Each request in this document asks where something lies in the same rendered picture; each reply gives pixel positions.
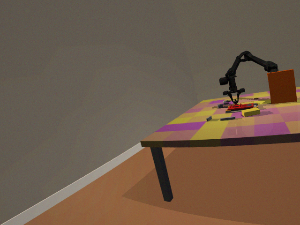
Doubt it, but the yellow rectangular block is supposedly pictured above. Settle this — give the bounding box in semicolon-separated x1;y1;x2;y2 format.
242;108;261;117

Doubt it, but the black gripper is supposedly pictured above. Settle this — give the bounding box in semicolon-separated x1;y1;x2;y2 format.
223;83;245;102

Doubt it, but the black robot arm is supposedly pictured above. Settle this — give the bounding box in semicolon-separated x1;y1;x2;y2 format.
219;51;278;85

